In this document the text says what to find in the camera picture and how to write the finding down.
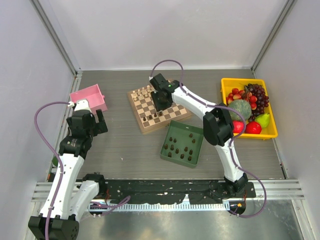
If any green plastic tray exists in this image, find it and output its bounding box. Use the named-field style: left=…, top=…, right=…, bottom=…
left=160, top=120, right=204, bottom=168

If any green melon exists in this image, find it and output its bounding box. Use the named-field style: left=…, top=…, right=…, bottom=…
left=228, top=99, right=252, bottom=121

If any green pear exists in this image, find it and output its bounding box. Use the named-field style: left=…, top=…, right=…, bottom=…
left=255, top=113, right=271, bottom=129

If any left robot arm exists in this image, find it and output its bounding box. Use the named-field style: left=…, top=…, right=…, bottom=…
left=28, top=109, right=108, bottom=240

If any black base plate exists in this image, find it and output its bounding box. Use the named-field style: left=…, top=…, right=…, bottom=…
left=100, top=179, right=256, bottom=205

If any yellow fruit bin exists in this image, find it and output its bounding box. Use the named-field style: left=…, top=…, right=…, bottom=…
left=221, top=78, right=278, bottom=140

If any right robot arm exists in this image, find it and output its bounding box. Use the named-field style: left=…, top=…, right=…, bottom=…
left=149, top=73, right=248, bottom=197

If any red cherries cluster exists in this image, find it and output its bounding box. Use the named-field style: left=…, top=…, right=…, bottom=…
left=226, top=88, right=258, bottom=110

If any wooden chessboard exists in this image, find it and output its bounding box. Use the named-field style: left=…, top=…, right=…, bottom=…
left=127, top=84, right=192, bottom=133

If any red pink apple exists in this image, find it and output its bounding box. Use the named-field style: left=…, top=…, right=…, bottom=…
left=232, top=120, right=245, bottom=134

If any purple grape bunch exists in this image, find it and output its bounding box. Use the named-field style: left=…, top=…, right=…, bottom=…
left=242, top=83, right=270, bottom=121

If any light chess pieces row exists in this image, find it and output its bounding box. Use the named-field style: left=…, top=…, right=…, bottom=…
left=129, top=85, right=154, bottom=101

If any aluminium frame rail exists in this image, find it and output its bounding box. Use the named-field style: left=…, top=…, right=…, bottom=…
left=31, top=178, right=306, bottom=213

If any pink plastic box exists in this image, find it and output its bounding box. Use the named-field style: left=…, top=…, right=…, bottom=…
left=69, top=84, right=108, bottom=114

